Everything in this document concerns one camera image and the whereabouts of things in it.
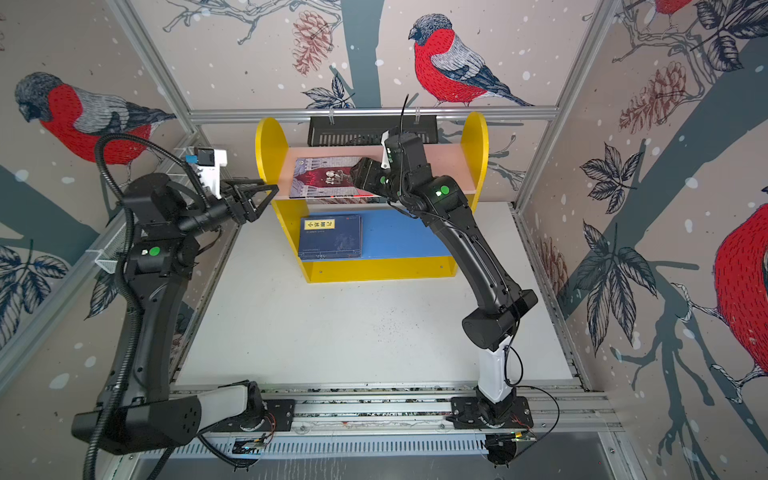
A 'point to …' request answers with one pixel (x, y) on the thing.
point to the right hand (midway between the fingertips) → (352, 177)
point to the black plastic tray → (336, 131)
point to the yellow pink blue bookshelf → (398, 245)
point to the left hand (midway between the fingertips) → (264, 185)
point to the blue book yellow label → (330, 237)
